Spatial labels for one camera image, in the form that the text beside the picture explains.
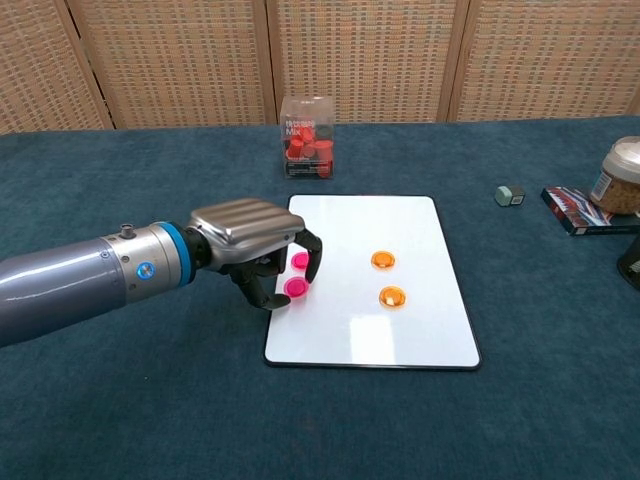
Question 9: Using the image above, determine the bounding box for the white rectangular board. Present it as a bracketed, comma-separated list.
[263, 194, 482, 370]

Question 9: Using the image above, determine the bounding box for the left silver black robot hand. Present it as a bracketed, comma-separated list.
[187, 198, 324, 311]

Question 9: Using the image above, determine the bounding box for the small dark clip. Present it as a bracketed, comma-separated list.
[494, 184, 526, 208]

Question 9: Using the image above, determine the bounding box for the clear box of red pieces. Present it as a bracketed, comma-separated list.
[279, 95, 337, 180]

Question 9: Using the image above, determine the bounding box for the woven bamboo folding screen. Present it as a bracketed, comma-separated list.
[0, 0, 640, 135]

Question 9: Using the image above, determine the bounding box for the dark teal table mat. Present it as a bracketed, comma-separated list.
[0, 115, 640, 480]

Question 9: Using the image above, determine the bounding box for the white-lidded clear snack jar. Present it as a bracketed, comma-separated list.
[589, 136, 640, 215]

